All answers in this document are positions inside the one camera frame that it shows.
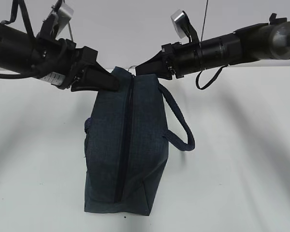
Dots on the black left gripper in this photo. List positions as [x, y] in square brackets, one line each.
[76, 69]

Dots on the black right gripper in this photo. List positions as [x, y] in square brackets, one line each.
[174, 59]

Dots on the dark blue fabric lunch bag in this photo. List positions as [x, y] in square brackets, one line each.
[127, 144]

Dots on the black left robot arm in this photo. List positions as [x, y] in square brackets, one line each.
[18, 52]

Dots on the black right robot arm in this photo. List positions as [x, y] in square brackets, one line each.
[263, 41]

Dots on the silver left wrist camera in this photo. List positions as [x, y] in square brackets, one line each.
[57, 20]

